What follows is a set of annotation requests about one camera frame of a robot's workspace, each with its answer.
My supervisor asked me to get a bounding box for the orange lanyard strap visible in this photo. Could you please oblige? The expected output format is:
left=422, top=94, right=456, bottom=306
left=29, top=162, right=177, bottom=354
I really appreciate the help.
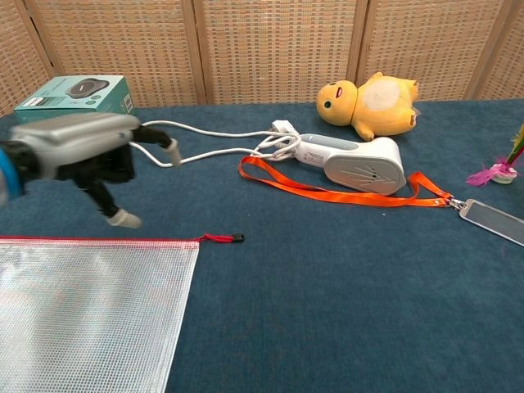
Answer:
left=239, top=156, right=454, bottom=208

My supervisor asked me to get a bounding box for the clear badge holder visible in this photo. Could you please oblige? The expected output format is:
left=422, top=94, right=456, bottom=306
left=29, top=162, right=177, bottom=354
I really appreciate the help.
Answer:
left=449, top=197, right=524, bottom=247

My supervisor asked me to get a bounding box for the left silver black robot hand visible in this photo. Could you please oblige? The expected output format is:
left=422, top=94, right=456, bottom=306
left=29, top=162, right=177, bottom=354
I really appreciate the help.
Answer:
left=10, top=112, right=183, bottom=229

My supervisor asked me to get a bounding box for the blue felt table cover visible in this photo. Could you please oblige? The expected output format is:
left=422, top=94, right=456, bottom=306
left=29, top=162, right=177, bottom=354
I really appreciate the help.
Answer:
left=0, top=97, right=524, bottom=393

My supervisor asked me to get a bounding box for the white power cord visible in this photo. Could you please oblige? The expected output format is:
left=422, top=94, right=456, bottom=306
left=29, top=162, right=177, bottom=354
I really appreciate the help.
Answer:
left=130, top=118, right=304, bottom=169

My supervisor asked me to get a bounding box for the transparent mesh zip pouch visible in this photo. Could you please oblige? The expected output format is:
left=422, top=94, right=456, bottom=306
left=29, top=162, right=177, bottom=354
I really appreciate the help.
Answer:
left=0, top=233, right=246, bottom=393

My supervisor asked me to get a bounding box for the yellow plush duck toy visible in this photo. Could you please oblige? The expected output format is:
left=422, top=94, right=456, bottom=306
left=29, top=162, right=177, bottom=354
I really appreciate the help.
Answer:
left=317, top=71, right=422, bottom=142

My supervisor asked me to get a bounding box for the colourful feather shuttlecock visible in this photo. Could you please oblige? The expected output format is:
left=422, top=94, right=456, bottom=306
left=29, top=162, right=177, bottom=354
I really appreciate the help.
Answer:
left=465, top=122, right=524, bottom=186

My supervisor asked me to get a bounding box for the teal speaker product box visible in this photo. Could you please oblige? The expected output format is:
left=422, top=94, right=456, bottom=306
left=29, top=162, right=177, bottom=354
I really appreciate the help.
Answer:
left=12, top=75, right=136, bottom=126

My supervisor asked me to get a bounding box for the woven folding screen panel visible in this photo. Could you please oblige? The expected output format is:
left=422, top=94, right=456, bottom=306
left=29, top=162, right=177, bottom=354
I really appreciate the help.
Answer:
left=192, top=0, right=369, bottom=106
left=466, top=0, right=524, bottom=102
left=24, top=0, right=208, bottom=108
left=0, top=0, right=54, bottom=118
left=355, top=0, right=507, bottom=102

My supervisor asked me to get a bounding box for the white handheld garment steamer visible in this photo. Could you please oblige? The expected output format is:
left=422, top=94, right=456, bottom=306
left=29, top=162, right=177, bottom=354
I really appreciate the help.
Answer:
left=292, top=133, right=407, bottom=197

